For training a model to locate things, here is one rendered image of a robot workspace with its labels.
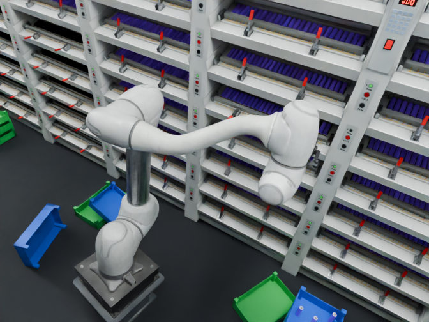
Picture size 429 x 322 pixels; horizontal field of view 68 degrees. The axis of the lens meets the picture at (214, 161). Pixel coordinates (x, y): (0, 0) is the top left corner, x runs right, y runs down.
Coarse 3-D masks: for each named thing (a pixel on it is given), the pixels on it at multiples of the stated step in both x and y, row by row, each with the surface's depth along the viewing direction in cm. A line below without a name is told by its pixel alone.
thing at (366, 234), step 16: (336, 208) 156; (320, 224) 158; (336, 224) 154; (352, 224) 152; (368, 224) 150; (384, 224) 150; (352, 240) 153; (368, 240) 148; (384, 240) 147; (400, 240) 145; (416, 240) 144; (400, 256) 143; (416, 256) 142
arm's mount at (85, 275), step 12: (84, 264) 149; (144, 264) 153; (156, 264) 154; (84, 276) 145; (96, 276) 146; (144, 276) 149; (156, 276) 158; (96, 288) 141; (120, 288) 143; (132, 288) 144; (144, 288) 153; (108, 300) 138; (120, 300) 139; (132, 300) 149; (120, 312) 145
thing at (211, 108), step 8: (216, 88) 157; (224, 88) 160; (232, 88) 160; (208, 96) 153; (256, 96) 155; (208, 104) 155; (216, 104) 155; (208, 112) 156; (216, 112) 153; (224, 112) 152; (232, 112) 151; (320, 120) 144; (336, 128) 141; (328, 136) 139; (320, 144) 137; (328, 144) 136; (320, 152) 135
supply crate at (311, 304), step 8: (304, 288) 140; (296, 296) 145; (304, 296) 144; (312, 296) 141; (296, 304) 142; (304, 304) 143; (312, 304) 143; (320, 304) 141; (328, 304) 138; (304, 312) 140; (312, 312) 140; (320, 312) 141; (328, 312) 141; (336, 312) 138; (344, 312) 134; (288, 320) 132; (296, 320) 137; (304, 320) 137; (320, 320) 138; (336, 320) 138
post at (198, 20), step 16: (192, 0) 128; (208, 0) 124; (192, 16) 131; (208, 16) 128; (192, 32) 135; (208, 32) 132; (192, 48) 140; (208, 48) 136; (192, 64) 144; (192, 80) 150; (208, 80) 147; (192, 96) 155; (192, 128) 167; (192, 160) 181; (192, 208) 206
